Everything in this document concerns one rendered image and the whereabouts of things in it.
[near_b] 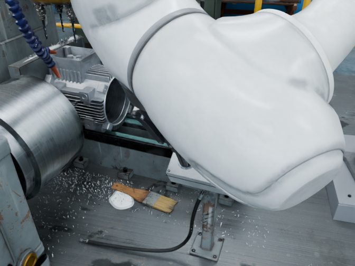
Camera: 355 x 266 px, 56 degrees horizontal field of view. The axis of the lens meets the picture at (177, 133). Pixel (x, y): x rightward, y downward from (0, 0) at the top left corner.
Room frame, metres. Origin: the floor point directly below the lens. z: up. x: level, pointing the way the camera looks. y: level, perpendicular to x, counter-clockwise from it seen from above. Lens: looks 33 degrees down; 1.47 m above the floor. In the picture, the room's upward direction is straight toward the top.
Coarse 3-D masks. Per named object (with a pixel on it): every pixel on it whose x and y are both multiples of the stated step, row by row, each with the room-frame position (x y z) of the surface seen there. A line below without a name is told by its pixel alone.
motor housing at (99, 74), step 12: (96, 72) 0.90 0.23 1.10; (108, 72) 0.89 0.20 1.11; (72, 84) 0.89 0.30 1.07; (84, 84) 0.88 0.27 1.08; (96, 84) 0.87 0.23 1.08; (108, 84) 0.86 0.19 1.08; (72, 96) 0.85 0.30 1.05; (96, 96) 0.84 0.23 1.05; (108, 96) 0.99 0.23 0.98; (120, 96) 0.98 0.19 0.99; (84, 108) 0.84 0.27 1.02; (96, 108) 0.83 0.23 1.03; (108, 108) 0.96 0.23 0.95; (120, 108) 0.95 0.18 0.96; (96, 120) 0.82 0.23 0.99; (108, 120) 0.84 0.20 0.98; (120, 120) 0.90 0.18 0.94
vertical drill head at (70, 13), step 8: (32, 0) 0.88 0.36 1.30; (40, 0) 0.86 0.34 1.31; (48, 0) 0.86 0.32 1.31; (56, 0) 0.86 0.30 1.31; (64, 0) 0.86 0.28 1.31; (40, 8) 0.92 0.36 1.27; (56, 8) 0.99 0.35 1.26; (64, 8) 0.89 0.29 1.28; (72, 8) 0.89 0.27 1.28; (40, 16) 0.92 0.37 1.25; (72, 16) 0.89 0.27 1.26; (72, 24) 0.89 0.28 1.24
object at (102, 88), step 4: (48, 76) 0.90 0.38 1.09; (52, 76) 0.91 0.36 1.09; (48, 80) 0.90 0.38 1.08; (52, 80) 0.90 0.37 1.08; (100, 84) 0.84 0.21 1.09; (104, 84) 0.84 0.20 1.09; (100, 88) 0.84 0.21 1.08; (104, 88) 0.84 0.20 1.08; (100, 92) 0.83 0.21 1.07; (104, 92) 0.83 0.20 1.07; (128, 112) 0.95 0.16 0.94; (104, 124) 0.84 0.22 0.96; (108, 124) 0.84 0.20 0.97; (104, 128) 0.83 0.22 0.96; (108, 128) 0.83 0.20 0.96
